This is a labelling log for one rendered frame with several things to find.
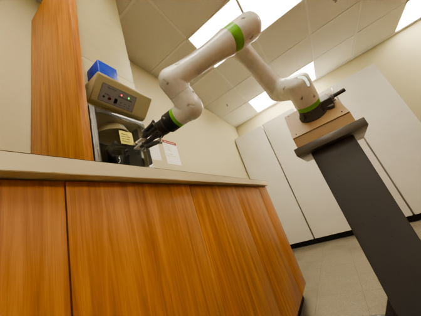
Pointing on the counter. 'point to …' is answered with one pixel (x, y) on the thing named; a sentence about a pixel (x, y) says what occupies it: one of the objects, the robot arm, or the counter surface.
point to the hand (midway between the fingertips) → (140, 143)
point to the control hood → (94, 87)
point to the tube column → (103, 35)
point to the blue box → (102, 70)
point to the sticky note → (126, 137)
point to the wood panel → (58, 84)
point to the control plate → (116, 97)
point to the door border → (94, 133)
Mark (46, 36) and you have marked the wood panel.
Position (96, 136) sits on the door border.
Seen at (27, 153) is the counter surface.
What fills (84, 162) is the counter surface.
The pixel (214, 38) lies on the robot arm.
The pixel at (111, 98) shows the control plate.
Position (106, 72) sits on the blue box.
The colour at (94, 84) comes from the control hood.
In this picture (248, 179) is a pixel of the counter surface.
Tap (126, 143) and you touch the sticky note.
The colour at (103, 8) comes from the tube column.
